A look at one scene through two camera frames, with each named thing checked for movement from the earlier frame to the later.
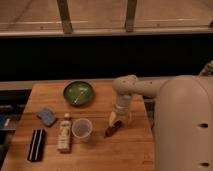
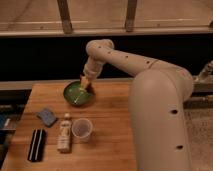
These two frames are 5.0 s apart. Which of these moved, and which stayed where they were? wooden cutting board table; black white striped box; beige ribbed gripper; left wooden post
Moved: beige ribbed gripper
Stayed: black white striped box; wooden cutting board table; left wooden post
